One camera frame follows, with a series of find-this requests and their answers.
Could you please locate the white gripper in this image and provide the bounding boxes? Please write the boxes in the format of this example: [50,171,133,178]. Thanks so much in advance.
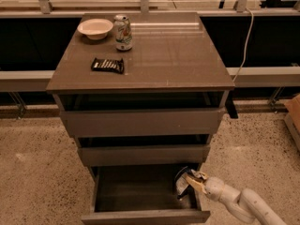
[186,172,225,201]

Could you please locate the blue chip bag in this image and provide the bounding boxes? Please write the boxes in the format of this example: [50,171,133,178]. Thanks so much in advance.
[174,167,201,200]

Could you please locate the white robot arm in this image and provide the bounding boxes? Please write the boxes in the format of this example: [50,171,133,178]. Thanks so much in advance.
[183,172,287,225]

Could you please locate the grey middle drawer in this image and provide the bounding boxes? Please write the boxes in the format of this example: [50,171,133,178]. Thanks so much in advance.
[78,145,210,167]

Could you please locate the grey top drawer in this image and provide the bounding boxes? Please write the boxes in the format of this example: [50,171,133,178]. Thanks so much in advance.
[61,109,225,138]

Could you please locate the grey open bottom drawer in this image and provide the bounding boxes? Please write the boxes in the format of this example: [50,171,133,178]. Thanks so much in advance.
[82,164,210,225]

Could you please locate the grey drawer cabinet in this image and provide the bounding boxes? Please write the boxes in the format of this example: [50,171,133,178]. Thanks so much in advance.
[45,11,236,180]

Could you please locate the cardboard box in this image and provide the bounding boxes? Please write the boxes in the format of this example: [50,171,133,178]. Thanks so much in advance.
[284,95,300,151]

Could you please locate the black candy bar wrapper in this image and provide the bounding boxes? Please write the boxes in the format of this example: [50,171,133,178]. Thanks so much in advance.
[91,58,125,74]

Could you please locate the green soda can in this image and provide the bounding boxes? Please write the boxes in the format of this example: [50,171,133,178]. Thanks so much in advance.
[114,14,133,52]

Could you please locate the white bowl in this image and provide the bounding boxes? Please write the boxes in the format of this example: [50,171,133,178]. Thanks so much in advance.
[77,19,113,40]

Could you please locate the metal window railing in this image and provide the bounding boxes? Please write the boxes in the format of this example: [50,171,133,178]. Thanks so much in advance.
[0,0,300,17]

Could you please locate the white cable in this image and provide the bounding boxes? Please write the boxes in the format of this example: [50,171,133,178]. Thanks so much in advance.
[232,7,255,83]

